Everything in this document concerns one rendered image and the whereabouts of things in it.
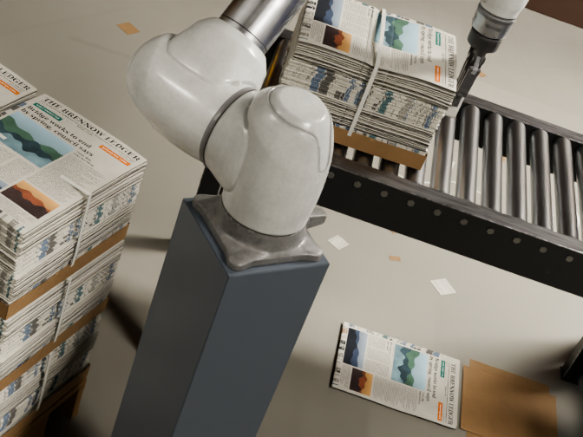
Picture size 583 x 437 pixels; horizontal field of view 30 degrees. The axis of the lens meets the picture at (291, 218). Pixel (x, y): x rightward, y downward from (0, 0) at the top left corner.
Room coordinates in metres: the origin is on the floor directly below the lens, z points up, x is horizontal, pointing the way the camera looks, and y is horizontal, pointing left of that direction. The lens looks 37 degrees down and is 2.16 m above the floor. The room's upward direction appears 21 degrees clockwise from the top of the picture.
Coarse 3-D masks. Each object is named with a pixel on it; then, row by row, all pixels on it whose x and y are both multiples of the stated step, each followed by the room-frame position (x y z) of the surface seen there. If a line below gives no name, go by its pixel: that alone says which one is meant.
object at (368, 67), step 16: (384, 32) 2.32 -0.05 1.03; (368, 48) 2.22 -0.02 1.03; (384, 48) 2.25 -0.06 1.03; (368, 64) 2.16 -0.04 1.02; (384, 64) 2.18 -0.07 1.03; (368, 80) 2.16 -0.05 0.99; (384, 80) 2.16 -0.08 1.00; (352, 96) 2.15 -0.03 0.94; (368, 96) 2.16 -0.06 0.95; (352, 112) 2.15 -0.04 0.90; (368, 112) 2.15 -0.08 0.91
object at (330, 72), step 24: (312, 0) 2.34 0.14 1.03; (336, 0) 2.39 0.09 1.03; (312, 24) 2.22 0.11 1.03; (336, 24) 2.26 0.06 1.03; (360, 24) 2.32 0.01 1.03; (288, 48) 2.34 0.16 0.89; (312, 48) 2.14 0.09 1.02; (336, 48) 2.16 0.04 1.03; (360, 48) 2.21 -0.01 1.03; (288, 72) 2.14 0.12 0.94; (312, 72) 2.14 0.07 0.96; (336, 72) 2.15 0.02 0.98; (336, 96) 2.15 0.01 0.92; (336, 120) 2.15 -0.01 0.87
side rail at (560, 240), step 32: (352, 160) 2.11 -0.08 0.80; (352, 192) 2.07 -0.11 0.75; (384, 192) 2.07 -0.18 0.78; (416, 192) 2.09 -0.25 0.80; (384, 224) 2.08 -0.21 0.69; (416, 224) 2.08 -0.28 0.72; (448, 224) 2.08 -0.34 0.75; (480, 224) 2.09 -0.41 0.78; (512, 224) 2.11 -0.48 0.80; (480, 256) 2.09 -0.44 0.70; (512, 256) 2.09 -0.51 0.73; (544, 256) 2.10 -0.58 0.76; (576, 256) 2.10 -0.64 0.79; (576, 288) 2.10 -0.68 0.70
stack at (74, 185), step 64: (0, 64) 1.92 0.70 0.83; (0, 128) 1.71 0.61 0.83; (64, 128) 1.79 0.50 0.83; (0, 192) 1.53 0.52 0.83; (64, 192) 1.60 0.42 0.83; (128, 192) 1.77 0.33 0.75; (0, 256) 1.46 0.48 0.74; (64, 256) 1.58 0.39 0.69; (0, 320) 1.46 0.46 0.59; (64, 320) 1.64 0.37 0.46; (64, 384) 1.71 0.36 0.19
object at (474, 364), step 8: (472, 360) 2.55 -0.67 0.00; (480, 368) 2.53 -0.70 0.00; (488, 368) 2.54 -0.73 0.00; (496, 368) 2.55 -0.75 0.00; (504, 376) 2.53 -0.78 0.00; (512, 376) 2.54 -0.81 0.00; (520, 376) 2.56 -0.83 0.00; (528, 384) 2.54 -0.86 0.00; (536, 384) 2.55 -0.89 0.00; (544, 384) 2.56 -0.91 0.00; (544, 392) 2.53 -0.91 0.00
